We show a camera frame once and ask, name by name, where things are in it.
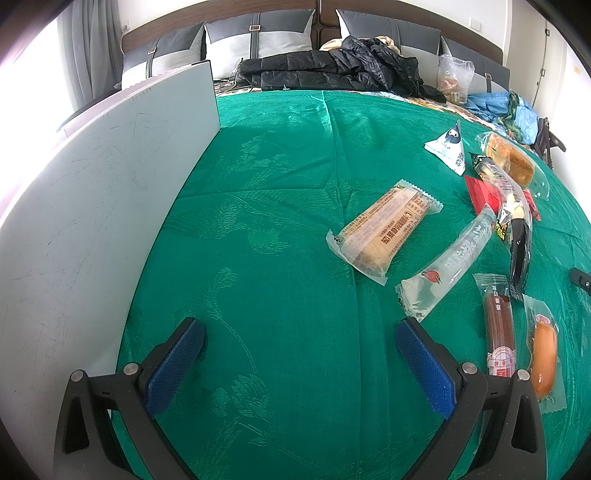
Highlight dark red sausage packet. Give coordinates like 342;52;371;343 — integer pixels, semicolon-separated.
472;273;518;379

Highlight bread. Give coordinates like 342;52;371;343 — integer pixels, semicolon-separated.
475;131;551;201

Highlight grey curtain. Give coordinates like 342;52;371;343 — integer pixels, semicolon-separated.
58;0;121;116

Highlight black puffer jacket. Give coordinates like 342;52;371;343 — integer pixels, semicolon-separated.
233;36;446;103

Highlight blue cloth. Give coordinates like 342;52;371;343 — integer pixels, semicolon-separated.
464;91;539;144

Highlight grey white pillows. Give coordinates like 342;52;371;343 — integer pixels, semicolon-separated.
318;0;504;65

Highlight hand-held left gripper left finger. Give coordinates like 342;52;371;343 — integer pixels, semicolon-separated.
53;316;206;480

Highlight red snack packet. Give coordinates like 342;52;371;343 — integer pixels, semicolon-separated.
464;175;541;222

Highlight tan cake bar packet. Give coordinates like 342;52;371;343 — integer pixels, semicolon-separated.
326;181;443;287

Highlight grey white pillow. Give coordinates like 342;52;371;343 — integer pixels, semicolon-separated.
335;8;441;56
438;36;511;93
121;23;206;90
204;9;316;81

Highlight orange sausage packet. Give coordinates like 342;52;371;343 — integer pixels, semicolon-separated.
523;295;568;412

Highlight green blanket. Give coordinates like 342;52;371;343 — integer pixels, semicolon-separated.
111;90;591;480

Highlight triangular white snack packet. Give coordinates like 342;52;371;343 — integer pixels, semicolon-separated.
424;120;467;177

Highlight clear plastic bag of snacks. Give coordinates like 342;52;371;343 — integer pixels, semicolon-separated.
436;54;475;103

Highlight green patterned cloth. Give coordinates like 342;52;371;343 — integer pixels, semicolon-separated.
496;92;525;134

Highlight white storage box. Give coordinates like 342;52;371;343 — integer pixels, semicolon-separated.
0;60;221;462

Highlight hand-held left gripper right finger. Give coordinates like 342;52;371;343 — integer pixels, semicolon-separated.
396;316;548;480

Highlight long clear jelly packet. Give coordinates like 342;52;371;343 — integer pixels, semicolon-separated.
396;203;497;324

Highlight brown handbag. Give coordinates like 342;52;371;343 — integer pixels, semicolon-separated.
536;117;566;162

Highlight long black clear snack packet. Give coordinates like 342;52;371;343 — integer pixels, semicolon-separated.
468;152;534;301

